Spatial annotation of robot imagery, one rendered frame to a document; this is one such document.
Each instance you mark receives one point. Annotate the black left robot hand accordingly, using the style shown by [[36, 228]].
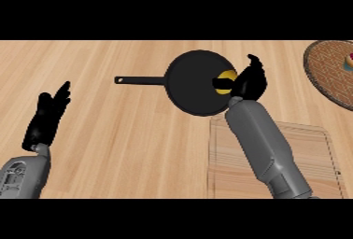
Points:
[[45, 124]]

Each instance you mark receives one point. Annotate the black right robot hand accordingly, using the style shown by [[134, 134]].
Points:
[[251, 81]]

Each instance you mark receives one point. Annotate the yellow lemon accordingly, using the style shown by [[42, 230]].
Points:
[[227, 75]]

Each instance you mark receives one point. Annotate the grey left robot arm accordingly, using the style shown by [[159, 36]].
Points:
[[23, 174]]

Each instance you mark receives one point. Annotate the black frying pan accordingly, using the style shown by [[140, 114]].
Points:
[[197, 82]]

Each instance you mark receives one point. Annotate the pale wooden cutting board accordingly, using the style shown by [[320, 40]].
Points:
[[317, 161]]

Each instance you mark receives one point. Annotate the round brown wicker placemat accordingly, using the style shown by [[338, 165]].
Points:
[[329, 73]]

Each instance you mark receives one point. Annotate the colourful cupcake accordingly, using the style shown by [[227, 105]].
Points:
[[349, 61]]

